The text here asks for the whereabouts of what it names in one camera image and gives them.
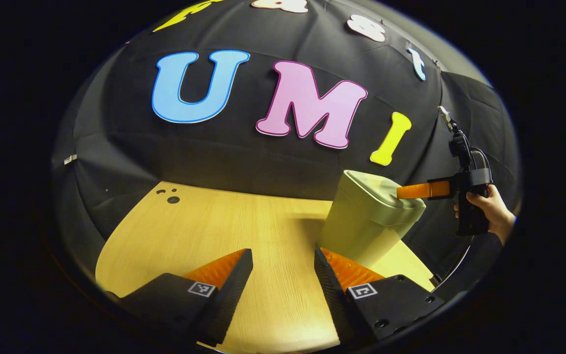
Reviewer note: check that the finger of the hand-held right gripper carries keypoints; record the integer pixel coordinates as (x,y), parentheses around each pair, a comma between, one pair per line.
(423,190)

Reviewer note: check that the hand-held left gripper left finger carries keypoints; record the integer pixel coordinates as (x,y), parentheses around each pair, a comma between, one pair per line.
(234,290)

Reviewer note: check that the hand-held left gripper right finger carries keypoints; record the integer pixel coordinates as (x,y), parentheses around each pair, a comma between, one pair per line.
(329,290)

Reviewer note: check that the pale green desktop garbage bin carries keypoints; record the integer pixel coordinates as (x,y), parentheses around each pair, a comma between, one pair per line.
(361,216)

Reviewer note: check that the wooden desktop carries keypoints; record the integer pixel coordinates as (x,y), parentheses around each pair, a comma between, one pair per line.
(243,236)

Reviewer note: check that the small white clip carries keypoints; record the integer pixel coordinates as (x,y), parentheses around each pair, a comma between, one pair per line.
(70,159)

